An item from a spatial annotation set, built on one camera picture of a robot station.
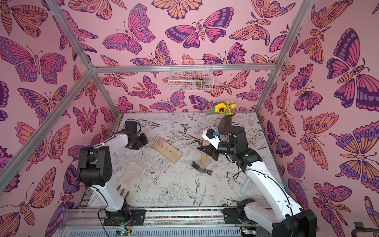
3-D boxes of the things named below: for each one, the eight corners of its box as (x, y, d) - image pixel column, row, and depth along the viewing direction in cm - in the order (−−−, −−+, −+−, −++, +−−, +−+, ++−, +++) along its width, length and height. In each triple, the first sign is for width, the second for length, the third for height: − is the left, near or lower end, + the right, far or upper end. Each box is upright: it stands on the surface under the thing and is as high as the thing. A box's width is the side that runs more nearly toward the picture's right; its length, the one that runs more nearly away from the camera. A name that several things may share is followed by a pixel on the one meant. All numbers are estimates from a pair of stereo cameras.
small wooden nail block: (153, 148, 102) (151, 145, 99) (161, 140, 106) (160, 137, 103) (174, 164, 94) (173, 162, 91) (182, 155, 98) (182, 152, 95)
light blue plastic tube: (239, 192, 83) (239, 191, 82) (246, 177, 89) (247, 176, 87) (243, 195, 82) (244, 194, 81) (250, 179, 88) (251, 178, 86)
